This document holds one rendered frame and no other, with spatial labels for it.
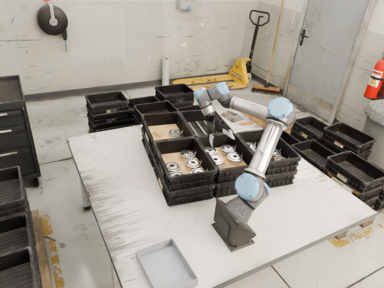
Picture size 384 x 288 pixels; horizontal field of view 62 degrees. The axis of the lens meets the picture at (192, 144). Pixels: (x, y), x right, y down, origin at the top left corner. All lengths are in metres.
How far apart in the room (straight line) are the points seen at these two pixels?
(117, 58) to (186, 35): 1.19
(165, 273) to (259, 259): 0.49
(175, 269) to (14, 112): 1.88
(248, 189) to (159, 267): 0.58
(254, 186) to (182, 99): 2.34
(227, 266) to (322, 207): 0.80
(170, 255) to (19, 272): 0.83
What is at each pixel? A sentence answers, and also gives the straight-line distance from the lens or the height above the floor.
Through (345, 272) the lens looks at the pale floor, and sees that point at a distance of 2.90.
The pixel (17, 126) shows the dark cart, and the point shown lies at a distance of 3.01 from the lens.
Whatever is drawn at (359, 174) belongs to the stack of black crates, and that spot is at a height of 0.49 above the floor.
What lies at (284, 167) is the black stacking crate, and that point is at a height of 0.86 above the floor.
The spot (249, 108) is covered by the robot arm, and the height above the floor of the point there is 1.28.
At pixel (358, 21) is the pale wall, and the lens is 4.75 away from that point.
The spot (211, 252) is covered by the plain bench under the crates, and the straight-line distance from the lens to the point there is 1.75.
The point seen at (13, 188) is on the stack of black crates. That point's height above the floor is 0.49.
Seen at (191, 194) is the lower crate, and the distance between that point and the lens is 1.95.
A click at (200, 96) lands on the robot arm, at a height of 1.32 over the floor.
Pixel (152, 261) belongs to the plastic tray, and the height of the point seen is 0.70.
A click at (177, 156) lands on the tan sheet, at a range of 2.16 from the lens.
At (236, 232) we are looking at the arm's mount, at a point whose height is 0.84.
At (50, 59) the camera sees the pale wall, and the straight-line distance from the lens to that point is 4.95.
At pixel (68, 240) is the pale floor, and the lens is 2.81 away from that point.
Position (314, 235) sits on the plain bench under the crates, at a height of 0.70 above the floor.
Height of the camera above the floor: 2.04
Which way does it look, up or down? 32 degrees down
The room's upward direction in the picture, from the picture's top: 5 degrees clockwise
